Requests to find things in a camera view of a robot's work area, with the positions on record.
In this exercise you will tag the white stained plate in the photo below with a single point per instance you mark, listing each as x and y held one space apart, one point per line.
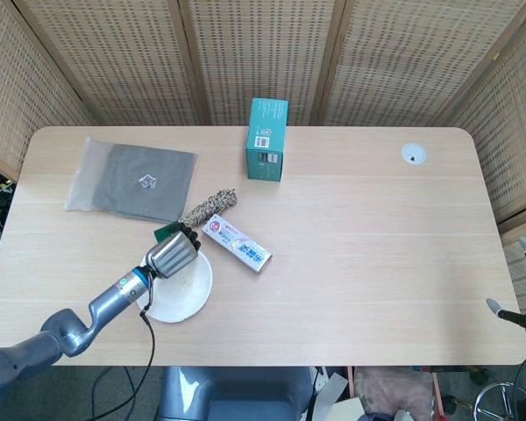
184 294

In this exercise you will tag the white pink toothpaste box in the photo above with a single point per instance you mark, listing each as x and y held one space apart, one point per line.
239 245

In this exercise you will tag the grey robot torso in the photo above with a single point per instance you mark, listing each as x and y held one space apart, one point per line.
232 394

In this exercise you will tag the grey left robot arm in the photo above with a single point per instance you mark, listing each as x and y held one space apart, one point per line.
109 302

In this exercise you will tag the green sponge block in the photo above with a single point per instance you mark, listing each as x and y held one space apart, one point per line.
162 231

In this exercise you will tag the chrome stool base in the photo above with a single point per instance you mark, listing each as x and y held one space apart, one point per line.
502 401

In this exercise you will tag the cardboard piece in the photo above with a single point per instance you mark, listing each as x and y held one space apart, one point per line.
333 394

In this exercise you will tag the grey cloth in clear bag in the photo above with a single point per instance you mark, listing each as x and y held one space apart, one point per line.
144 184

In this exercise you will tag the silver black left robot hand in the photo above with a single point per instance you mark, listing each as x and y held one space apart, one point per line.
173 256

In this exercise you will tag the pink plastic bag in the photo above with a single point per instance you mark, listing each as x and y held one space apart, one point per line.
394 390

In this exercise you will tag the woven bamboo folding screen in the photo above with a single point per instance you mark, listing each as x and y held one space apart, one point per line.
136 57

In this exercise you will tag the teal cardboard box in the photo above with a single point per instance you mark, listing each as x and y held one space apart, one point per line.
265 144

